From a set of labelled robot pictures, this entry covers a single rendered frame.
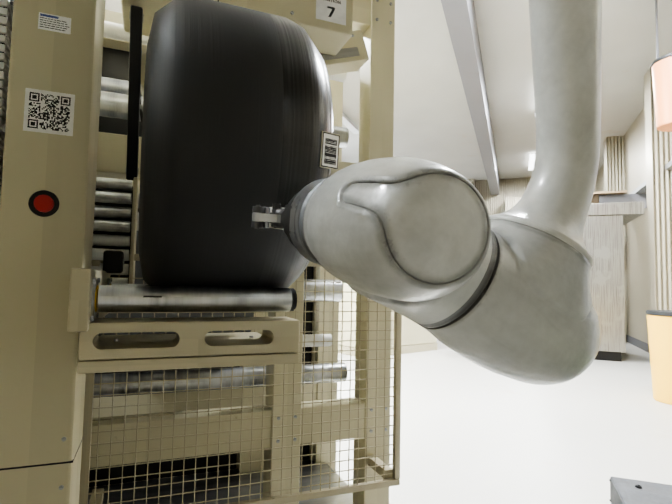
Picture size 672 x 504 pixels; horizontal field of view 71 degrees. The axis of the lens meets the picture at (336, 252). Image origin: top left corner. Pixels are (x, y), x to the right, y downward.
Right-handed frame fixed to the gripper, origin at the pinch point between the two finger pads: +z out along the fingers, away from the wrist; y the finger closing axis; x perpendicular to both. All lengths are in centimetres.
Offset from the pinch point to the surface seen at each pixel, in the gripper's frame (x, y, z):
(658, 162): -98, -548, 326
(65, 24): -31, 32, 33
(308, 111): -17.7, -6.3, 9.2
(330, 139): -13.8, -10.7, 9.8
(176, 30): -28.1, 14.4, 14.7
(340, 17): -57, -30, 62
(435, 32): -211, -260, 386
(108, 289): 13.7, 22.9, 19.0
